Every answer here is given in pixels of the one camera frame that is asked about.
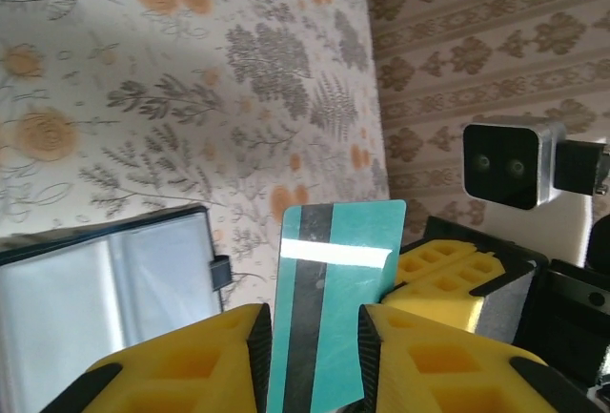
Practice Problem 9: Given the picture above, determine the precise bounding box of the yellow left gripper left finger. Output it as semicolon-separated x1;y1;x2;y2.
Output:
45;301;274;413

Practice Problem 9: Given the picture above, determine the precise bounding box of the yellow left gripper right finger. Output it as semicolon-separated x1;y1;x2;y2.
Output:
356;301;602;413

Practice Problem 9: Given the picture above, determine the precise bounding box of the teal credit card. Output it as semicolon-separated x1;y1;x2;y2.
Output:
265;198;408;413

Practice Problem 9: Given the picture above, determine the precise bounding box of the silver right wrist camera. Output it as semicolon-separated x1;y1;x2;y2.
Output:
462;114;568;213

